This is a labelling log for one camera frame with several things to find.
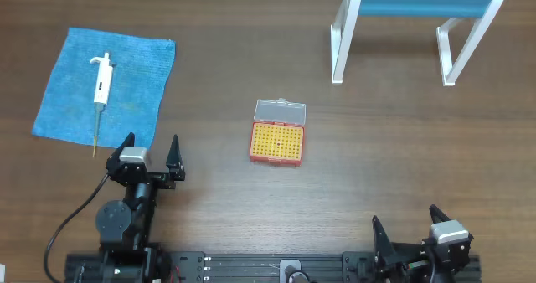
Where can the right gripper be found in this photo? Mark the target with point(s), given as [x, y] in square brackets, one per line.
[454, 253]

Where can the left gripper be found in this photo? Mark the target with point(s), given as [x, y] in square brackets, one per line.
[159, 180]

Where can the white pipette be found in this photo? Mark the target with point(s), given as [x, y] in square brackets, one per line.
[103, 82]

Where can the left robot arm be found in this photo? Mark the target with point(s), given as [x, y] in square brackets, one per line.
[113, 220]

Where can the blue cloth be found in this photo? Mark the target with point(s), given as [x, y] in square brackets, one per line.
[134, 86]

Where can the red and yellow tip box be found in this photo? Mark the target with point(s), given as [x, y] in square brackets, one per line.
[276, 142]

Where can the white and blue stand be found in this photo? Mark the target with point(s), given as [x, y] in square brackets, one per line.
[419, 0]

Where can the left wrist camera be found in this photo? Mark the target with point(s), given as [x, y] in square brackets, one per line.
[134, 154]

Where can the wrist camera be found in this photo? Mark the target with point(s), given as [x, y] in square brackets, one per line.
[448, 231]
[134, 154]

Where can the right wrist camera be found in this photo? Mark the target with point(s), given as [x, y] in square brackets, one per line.
[448, 231]

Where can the mounting rail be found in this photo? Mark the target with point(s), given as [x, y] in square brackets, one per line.
[251, 266]

